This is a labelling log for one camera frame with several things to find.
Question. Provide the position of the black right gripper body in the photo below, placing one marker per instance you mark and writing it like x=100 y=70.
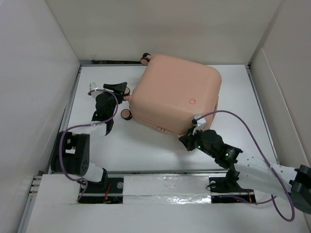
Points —
x=195 y=141

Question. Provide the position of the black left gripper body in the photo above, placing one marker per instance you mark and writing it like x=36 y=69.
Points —
x=113 y=102

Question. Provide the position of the pink hard-shell suitcase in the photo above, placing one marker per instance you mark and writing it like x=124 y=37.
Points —
x=172 y=91

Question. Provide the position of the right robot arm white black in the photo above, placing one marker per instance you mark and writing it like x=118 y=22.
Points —
x=248 y=172

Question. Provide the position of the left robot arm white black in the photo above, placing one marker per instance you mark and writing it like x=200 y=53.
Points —
x=71 y=152

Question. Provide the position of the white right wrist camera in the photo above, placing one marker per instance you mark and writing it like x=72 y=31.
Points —
x=199 y=123

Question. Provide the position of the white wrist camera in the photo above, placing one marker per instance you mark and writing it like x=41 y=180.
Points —
x=92 y=88
x=199 y=123

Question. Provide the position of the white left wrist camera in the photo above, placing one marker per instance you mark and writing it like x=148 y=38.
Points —
x=92 y=88

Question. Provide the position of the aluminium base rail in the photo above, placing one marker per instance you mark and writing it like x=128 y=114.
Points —
x=59 y=189

